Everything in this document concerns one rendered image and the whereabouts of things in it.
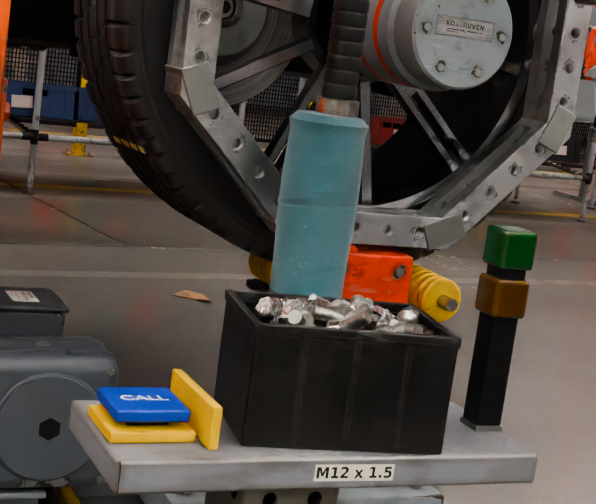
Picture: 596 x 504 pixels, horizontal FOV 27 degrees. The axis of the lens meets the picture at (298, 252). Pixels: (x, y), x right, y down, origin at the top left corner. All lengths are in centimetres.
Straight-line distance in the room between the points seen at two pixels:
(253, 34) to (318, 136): 64
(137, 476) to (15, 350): 50
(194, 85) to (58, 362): 38
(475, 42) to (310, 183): 24
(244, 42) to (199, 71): 55
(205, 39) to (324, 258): 28
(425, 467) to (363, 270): 41
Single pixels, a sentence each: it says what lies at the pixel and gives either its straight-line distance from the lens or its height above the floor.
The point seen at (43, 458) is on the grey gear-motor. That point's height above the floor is 28.
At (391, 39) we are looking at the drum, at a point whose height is 83.
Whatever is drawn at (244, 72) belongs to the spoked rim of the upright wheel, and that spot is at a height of 77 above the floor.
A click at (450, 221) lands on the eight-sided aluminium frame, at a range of 160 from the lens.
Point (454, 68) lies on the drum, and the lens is 141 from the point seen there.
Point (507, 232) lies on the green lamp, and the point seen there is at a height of 66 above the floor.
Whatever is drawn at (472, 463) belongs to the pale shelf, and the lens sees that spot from 123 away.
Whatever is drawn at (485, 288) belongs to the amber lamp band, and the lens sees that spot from 129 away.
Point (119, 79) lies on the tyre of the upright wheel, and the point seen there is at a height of 74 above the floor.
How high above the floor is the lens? 82
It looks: 10 degrees down
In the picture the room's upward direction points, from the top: 8 degrees clockwise
